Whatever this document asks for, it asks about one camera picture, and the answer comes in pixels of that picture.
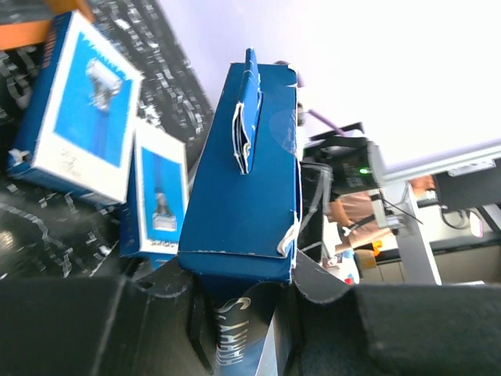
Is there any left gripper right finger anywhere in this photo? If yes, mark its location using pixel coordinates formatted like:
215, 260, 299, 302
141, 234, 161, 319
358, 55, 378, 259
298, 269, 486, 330
281, 254, 500, 375

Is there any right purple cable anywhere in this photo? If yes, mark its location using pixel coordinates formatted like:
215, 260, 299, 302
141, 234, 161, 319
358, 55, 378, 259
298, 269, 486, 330
273, 60, 349, 138

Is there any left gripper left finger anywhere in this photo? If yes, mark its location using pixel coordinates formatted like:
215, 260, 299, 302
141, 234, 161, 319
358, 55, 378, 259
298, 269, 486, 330
1, 260, 215, 375

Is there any orange wooden three-tier shelf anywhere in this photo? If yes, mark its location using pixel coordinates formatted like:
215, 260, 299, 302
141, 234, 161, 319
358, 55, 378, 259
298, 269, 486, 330
1, 0, 95, 51

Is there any white Harry's razor box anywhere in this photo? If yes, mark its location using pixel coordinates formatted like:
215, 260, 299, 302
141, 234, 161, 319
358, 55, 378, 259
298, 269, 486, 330
178, 49, 302, 375

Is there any blue razor box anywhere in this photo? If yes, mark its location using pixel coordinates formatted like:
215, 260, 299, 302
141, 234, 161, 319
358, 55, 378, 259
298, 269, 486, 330
6, 10, 142, 205
119, 118, 189, 269

